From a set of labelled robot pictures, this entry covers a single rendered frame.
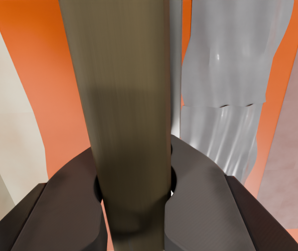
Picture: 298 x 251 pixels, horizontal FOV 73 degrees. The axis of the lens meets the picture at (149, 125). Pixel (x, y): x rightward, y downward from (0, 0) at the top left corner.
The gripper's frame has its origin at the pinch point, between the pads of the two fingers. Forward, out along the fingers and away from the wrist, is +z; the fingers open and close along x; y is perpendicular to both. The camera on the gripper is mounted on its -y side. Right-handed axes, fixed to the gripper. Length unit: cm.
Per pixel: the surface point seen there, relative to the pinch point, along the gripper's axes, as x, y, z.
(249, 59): 8.4, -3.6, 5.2
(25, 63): -8.9, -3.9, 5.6
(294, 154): 14.7, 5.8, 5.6
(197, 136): 4.9, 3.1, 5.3
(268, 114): 11.2, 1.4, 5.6
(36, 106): -9.1, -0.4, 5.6
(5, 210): -14.9, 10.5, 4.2
